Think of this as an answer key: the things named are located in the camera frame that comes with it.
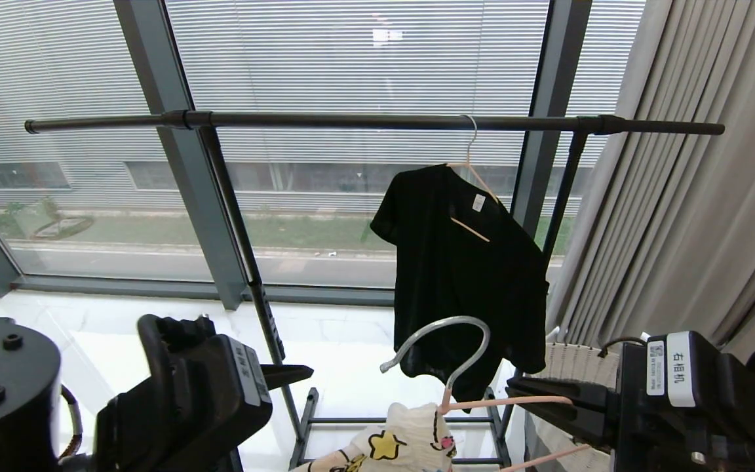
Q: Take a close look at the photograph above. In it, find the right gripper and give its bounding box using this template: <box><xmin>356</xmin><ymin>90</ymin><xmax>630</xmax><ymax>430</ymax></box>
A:
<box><xmin>506</xmin><ymin>341</ymin><xmax>755</xmax><ymax>472</ymax></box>

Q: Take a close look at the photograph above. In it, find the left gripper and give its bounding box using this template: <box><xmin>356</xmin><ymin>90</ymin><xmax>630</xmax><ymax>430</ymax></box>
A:
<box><xmin>92</xmin><ymin>363</ymin><xmax>315</xmax><ymax>472</ymax></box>

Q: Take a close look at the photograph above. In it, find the black clothes rack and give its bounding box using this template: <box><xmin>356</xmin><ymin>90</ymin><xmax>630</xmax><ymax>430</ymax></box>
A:
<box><xmin>24</xmin><ymin>109</ymin><xmax>726</xmax><ymax>470</ymax></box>

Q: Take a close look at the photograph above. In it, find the cream printed garment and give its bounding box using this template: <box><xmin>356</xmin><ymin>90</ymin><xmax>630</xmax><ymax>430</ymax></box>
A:
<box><xmin>288</xmin><ymin>401</ymin><xmax>459</xmax><ymax>472</ymax></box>

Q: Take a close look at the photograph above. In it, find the white laundry basket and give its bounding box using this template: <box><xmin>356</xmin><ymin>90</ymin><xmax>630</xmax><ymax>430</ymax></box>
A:
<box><xmin>523</xmin><ymin>340</ymin><xmax>622</xmax><ymax>472</ymax></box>

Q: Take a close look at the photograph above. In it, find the beige curtain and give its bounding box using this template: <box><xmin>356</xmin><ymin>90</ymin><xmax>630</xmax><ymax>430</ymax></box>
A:
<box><xmin>546</xmin><ymin>0</ymin><xmax>755</xmax><ymax>348</ymax></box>

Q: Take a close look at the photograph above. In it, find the black garment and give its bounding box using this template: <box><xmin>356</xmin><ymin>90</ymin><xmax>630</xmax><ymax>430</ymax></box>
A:
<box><xmin>369</xmin><ymin>163</ymin><xmax>551</xmax><ymax>405</ymax></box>

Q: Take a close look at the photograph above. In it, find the window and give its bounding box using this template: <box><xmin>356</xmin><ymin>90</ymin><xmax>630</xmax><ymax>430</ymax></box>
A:
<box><xmin>0</xmin><ymin>0</ymin><xmax>647</xmax><ymax>309</ymax></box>

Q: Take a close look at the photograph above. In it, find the pink clothes hanger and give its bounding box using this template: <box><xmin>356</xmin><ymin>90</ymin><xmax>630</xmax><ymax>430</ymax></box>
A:
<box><xmin>446</xmin><ymin>114</ymin><xmax>501</xmax><ymax>243</ymax></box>
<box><xmin>379</xmin><ymin>315</ymin><xmax>593</xmax><ymax>472</ymax></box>

